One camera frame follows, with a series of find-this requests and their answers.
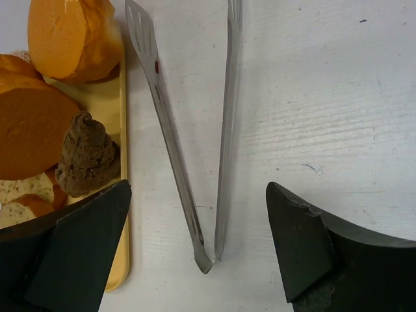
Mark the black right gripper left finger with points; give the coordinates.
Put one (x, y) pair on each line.
(74, 269)

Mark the orange round bread half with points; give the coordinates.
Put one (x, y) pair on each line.
(74, 41)

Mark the brown chocolate croissant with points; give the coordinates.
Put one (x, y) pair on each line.
(90, 159)

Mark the orange bread loaf chunk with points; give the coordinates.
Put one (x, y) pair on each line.
(34, 119)

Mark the stainless steel kitchen tongs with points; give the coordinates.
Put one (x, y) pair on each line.
(191, 65)

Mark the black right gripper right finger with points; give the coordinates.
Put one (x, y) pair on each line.
(302, 242)

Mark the pink sugared donut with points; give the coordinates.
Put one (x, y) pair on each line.
(24, 55)

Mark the speckled bread slice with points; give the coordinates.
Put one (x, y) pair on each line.
(23, 209)
(40, 185)

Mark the yellow plastic tray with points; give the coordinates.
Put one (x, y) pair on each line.
(105, 100)

